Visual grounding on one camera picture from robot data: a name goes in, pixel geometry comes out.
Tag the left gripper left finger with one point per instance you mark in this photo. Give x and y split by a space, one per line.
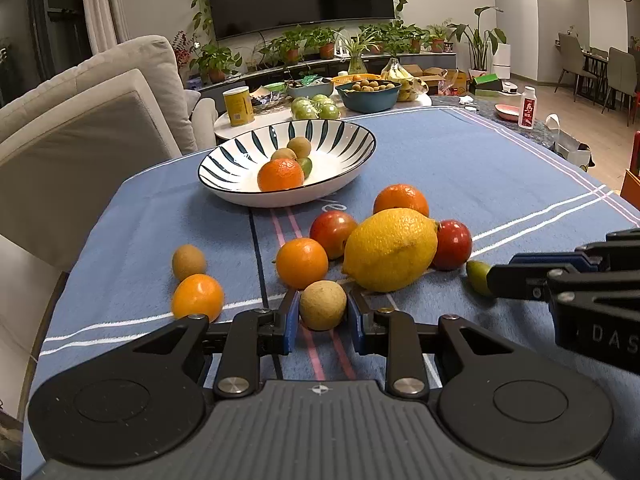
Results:
251 335

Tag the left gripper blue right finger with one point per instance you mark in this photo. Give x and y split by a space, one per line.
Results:
392 334

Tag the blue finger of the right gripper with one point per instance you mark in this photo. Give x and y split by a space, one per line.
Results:
576 259
519 281

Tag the pale yellow round fruit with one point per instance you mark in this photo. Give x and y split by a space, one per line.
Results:
322 305

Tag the small green fruit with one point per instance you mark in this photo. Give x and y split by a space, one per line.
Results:
477 275
306 164

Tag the orange mandarin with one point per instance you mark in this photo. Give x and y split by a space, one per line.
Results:
280 175
301 262
198 294
401 196

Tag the large yellow lemon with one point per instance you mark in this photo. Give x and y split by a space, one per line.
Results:
390 250

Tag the brown kiwi on cloth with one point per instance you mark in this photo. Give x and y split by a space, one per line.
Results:
188 260

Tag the red tomato right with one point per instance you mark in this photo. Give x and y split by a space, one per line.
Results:
454 245

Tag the red tomato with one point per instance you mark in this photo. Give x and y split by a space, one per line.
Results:
331 230
454 245

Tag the red tomato middle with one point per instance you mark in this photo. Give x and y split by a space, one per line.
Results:
331 230

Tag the blue striped tablecloth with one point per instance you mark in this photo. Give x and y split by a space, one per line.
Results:
513 195

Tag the pink dish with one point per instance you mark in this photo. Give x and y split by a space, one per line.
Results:
507 112

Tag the white red label bottle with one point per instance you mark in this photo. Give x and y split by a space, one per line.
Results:
526 116

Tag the white blue striped bowl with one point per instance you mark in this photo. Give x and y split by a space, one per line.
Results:
339 152

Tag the brown fruit in bowl front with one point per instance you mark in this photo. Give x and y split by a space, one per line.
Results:
284 153

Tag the brown fruit in bowl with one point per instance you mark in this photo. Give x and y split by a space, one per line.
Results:
300 146
284 153

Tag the brown fruit in bowl back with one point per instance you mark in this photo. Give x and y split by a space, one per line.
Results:
300 146

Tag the yellow can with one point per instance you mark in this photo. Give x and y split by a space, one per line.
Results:
239 106

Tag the tray of green apples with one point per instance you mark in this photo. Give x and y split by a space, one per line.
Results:
317 107

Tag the teal bowl of nuts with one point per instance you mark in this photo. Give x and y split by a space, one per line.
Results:
367 97

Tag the bunch of bananas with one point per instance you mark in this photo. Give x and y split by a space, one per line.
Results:
410 87

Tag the beige sofa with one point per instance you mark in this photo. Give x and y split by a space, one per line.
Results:
67 145

